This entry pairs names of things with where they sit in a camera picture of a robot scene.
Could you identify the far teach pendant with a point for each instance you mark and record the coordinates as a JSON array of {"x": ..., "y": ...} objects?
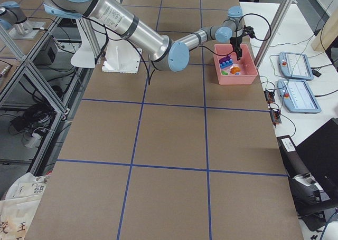
[{"x": 295, "y": 66}]

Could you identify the pink plastic box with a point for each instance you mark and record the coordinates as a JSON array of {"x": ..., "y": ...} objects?
[{"x": 248, "y": 70}]

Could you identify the near teach pendant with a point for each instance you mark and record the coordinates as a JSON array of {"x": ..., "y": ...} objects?
[{"x": 297, "y": 96}]

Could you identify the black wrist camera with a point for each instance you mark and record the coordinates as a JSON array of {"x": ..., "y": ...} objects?
[{"x": 249, "y": 31}]

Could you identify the black laptop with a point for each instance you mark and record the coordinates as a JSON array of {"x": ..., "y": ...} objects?
[{"x": 318, "y": 152}]

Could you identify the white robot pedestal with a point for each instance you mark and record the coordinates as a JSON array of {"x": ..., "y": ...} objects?
[{"x": 99, "y": 45}]

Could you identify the aluminium frame post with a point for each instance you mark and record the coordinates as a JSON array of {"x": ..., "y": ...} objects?
[{"x": 276, "y": 23}]

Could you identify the orange block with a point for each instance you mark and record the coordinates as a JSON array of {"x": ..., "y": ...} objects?
[{"x": 235, "y": 70}]

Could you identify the long blue block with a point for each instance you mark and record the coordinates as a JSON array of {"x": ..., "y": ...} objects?
[{"x": 225, "y": 63}]

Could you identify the teach pendant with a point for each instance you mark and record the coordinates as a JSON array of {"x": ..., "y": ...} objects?
[
  {"x": 295, "y": 66},
  {"x": 297, "y": 96}
]

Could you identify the black relay board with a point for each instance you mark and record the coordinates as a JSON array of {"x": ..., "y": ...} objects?
[{"x": 274, "y": 109}]

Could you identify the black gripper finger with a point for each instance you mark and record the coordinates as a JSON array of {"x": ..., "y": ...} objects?
[{"x": 238, "y": 52}]

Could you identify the purple block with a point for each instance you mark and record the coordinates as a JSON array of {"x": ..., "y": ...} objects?
[{"x": 225, "y": 58}]

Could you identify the white tote bag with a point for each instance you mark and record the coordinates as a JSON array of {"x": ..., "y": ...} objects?
[{"x": 19, "y": 205}]

